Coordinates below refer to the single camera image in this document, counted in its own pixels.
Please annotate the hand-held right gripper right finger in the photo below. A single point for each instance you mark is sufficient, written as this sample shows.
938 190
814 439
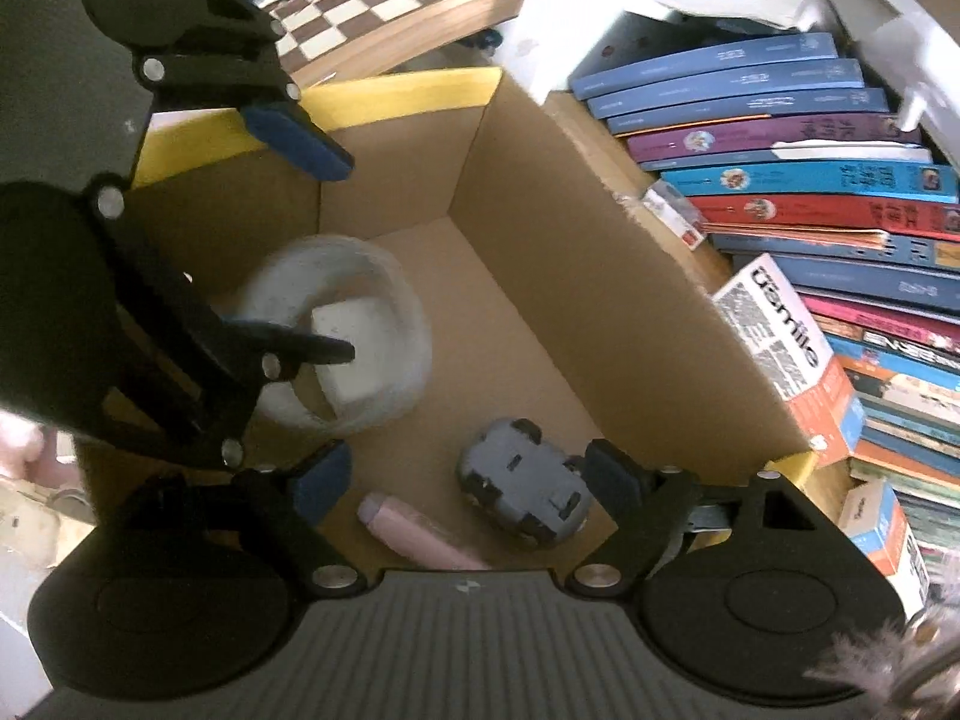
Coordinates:
611 476

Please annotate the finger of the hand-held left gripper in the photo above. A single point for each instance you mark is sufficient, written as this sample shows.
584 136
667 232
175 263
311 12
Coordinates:
300 142
225 360

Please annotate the small orange white blue box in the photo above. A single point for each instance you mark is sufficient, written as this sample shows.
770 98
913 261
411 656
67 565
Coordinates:
885 532

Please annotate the wooden chessboard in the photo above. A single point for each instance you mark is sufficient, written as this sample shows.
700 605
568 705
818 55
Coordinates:
420 7

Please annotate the grey toy car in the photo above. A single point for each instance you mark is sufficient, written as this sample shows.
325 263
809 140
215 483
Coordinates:
525 484

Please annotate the small white red card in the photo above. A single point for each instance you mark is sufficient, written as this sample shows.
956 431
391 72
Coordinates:
675 214

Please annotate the clear tape roll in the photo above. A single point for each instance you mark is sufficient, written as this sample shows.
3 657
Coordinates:
405 330

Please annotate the white charger plug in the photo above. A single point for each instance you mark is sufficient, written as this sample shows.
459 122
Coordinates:
37 532

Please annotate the white eraser block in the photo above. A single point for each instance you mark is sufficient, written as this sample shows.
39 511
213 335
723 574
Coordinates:
367 337

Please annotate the pink tube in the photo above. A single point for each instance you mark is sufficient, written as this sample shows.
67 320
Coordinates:
412 532

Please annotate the row of colourful books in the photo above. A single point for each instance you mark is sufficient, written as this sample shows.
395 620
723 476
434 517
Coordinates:
825 187

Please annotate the yellow cardboard box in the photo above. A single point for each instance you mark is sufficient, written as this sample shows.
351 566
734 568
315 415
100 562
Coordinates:
570 292

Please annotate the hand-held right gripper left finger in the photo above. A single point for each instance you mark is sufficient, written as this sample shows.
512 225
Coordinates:
322 476

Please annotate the orange white box black print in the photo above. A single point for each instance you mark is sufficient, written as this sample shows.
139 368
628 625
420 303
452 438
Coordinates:
787 345

